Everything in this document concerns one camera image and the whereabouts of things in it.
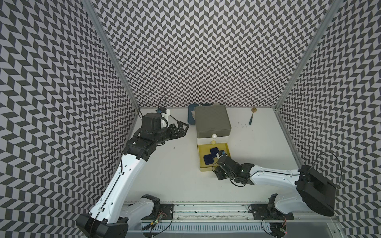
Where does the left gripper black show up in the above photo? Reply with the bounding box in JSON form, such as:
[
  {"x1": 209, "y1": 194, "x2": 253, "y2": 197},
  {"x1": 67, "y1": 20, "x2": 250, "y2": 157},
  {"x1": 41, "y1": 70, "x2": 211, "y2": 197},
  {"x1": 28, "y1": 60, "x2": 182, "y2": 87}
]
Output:
[{"x1": 153, "y1": 120, "x2": 189, "y2": 145}]

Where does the navy brooch box three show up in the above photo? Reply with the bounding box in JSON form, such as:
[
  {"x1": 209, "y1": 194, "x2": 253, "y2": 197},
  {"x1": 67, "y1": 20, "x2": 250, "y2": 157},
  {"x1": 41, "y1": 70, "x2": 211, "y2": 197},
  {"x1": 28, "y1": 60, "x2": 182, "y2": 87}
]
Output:
[{"x1": 203, "y1": 154, "x2": 214, "y2": 166}]

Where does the navy brooch box two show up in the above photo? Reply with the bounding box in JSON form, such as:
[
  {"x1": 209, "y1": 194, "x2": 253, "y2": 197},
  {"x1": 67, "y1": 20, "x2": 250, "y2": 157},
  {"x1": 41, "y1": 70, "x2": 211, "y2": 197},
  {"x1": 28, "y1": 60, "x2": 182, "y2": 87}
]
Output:
[{"x1": 210, "y1": 147, "x2": 219, "y2": 158}]

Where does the yellow bottom drawer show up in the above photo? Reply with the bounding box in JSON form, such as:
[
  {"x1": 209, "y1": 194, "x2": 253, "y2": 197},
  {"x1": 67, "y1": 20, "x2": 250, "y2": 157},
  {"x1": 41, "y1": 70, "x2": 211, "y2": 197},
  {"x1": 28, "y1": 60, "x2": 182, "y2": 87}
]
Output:
[{"x1": 197, "y1": 143, "x2": 230, "y2": 172}]

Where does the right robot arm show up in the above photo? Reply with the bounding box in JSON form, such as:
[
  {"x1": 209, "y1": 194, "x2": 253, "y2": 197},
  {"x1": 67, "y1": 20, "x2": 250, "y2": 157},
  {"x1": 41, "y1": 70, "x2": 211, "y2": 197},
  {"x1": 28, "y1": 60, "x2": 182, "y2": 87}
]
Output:
[{"x1": 212, "y1": 151, "x2": 337, "y2": 220}]

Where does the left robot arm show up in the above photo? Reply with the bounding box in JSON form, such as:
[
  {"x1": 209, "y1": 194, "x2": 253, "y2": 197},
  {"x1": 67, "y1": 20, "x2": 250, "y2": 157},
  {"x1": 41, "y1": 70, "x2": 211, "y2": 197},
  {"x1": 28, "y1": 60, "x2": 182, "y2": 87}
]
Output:
[{"x1": 76, "y1": 113, "x2": 189, "y2": 238}]

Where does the three-tier drawer cabinet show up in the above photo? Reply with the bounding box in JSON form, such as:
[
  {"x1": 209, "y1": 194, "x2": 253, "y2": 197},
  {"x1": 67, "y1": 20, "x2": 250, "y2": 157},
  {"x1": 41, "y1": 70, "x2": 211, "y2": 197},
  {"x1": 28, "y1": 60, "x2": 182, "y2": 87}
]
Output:
[{"x1": 194, "y1": 105, "x2": 232, "y2": 145}]

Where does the blue tray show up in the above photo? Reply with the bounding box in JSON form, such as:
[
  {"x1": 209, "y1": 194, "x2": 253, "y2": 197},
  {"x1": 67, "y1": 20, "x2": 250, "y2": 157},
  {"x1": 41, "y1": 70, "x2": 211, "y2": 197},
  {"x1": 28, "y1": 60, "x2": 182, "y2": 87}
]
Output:
[{"x1": 188, "y1": 104, "x2": 198, "y2": 125}]

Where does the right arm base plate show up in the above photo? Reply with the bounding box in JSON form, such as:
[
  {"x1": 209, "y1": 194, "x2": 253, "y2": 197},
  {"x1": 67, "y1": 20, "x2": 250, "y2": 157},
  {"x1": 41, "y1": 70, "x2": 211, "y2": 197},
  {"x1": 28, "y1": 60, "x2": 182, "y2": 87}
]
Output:
[{"x1": 249, "y1": 204, "x2": 295, "y2": 221}]

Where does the front aluminium rail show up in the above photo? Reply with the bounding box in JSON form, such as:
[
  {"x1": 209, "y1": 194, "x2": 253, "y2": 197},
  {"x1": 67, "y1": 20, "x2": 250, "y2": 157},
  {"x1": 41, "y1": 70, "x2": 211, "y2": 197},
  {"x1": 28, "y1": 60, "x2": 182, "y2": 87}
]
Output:
[{"x1": 128, "y1": 202, "x2": 346, "y2": 238}]

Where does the gold spoon teal handle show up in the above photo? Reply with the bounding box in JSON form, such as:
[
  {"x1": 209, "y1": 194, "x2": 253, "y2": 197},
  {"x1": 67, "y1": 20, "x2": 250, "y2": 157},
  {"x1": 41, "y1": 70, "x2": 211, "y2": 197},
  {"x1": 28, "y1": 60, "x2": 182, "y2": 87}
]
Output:
[{"x1": 249, "y1": 108, "x2": 257, "y2": 125}]

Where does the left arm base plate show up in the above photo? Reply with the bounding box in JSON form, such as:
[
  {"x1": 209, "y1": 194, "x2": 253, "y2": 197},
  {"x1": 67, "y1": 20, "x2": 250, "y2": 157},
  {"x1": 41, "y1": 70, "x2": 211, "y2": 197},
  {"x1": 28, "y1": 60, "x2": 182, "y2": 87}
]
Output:
[{"x1": 141, "y1": 203, "x2": 174, "y2": 221}]

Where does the aluminium corner post left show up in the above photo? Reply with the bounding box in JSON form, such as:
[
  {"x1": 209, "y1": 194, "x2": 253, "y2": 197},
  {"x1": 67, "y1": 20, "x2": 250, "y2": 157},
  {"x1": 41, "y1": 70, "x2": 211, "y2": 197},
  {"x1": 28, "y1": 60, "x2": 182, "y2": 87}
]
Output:
[{"x1": 81, "y1": 0, "x2": 140, "y2": 111}]

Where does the aluminium corner post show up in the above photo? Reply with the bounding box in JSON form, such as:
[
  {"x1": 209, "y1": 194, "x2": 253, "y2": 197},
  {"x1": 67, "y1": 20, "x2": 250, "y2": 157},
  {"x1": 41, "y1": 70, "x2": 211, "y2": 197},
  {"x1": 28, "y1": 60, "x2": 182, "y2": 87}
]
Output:
[
  {"x1": 274, "y1": 0, "x2": 343, "y2": 111},
  {"x1": 81, "y1": 0, "x2": 140, "y2": 111}
]

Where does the aluminium corner post right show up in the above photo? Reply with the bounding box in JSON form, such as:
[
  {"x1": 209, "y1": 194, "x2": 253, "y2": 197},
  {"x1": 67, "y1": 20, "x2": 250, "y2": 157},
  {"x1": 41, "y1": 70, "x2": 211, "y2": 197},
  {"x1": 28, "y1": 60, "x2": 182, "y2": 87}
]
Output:
[{"x1": 274, "y1": 0, "x2": 343, "y2": 111}]

